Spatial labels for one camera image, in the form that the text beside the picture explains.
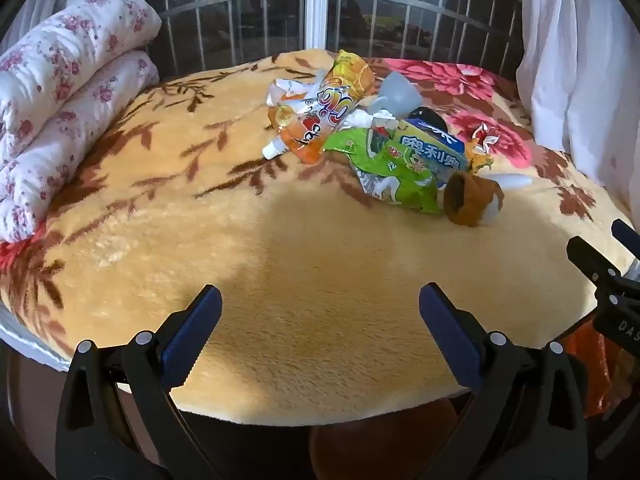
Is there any folded pink floral quilt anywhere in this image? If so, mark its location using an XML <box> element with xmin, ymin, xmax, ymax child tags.
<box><xmin>0</xmin><ymin>0</ymin><xmax>163</xmax><ymax>243</ymax></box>

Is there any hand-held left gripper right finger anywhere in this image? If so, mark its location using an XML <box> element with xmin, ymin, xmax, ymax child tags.
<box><xmin>419</xmin><ymin>282</ymin><xmax>601</xmax><ymax>480</ymax></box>

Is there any window with metal railing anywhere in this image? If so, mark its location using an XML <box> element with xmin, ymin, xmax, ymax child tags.
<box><xmin>65</xmin><ymin>0</ymin><xmax>523</xmax><ymax>81</ymax></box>

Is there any torn white wrapper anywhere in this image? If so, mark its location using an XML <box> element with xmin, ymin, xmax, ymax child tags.
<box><xmin>267</xmin><ymin>77</ymin><xmax>321</xmax><ymax>108</ymax></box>

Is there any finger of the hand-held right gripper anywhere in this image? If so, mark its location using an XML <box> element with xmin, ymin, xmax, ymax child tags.
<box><xmin>566</xmin><ymin>236</ymin><xmax>626</xmax><ymax>287</ymax></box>
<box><xmin>611</xmin><ymin>219</ymin><xmax>640</xmax><ymax>257</ymax></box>

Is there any yellow floral plush blanket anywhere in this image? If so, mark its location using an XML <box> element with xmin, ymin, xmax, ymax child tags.
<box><xmin>0</xmin><ymin>49</ymin><xmax>640</xmax><ymax>428</ymax></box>

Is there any orange plastic bin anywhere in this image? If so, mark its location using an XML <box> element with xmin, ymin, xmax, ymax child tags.
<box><xmin>309</xmin><ymin>399</ymin><xmax>463</xmax><ymax>480</ymax></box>

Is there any crumpled white tissue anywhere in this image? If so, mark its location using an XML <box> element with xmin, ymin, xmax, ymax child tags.
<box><xmin>345</xmin><ymin>109</ymin><xmax>396</xmax><ymax>133</ymax></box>

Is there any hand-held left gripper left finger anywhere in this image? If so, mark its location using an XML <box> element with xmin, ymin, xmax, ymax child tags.
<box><xmin>56</xmin><ymin>284</ymin><xmax>226</xmax><ymax>480</ymax></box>

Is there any black round object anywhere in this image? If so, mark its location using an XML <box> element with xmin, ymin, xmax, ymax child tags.
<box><xmin>410</xmin><ymin>106</ymin><xmax>448</xmax><ymax>133</ymax></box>

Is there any orange plastic bag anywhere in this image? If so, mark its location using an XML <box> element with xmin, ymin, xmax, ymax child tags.
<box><xmin>560</xmin><ymin>330</ymin><xmax>621</xmax><ymax>418</ymax></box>

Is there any green snack bag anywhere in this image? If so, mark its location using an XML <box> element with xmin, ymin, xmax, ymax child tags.
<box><xmin>322</xmin><ymin>127</ymin><xmax>453</xmax><ymax>216</ymax></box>

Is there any white bed frame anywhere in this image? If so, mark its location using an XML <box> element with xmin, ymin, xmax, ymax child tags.
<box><xmin>0</xmin><ymin>305</ymin><xmax>71</xmax><ymax>361</ymax></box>

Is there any blue cookie box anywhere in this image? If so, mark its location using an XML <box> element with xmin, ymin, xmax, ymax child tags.
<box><xmin>385</xmin><ymin>117</ymin><xmax>471</xmax><ymax>173</ymax></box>

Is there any white curtain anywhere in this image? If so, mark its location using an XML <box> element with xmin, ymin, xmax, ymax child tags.
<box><xmin>515</xmin><ymin>0</ymin><xmax>640</xmax><ymax>211</ymax></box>

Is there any translucent plastic cup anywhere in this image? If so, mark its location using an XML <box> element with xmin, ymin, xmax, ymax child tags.
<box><xmin>370</xmin><ymin>71</ymin><xmax>423</xmax><ymax>118</ymax></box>

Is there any orange drink pouch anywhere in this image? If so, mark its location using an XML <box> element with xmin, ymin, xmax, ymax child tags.
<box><xmin>262</xmin><ymin>50</ymin><xmax>376</xmax><ymax>163</ymax></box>

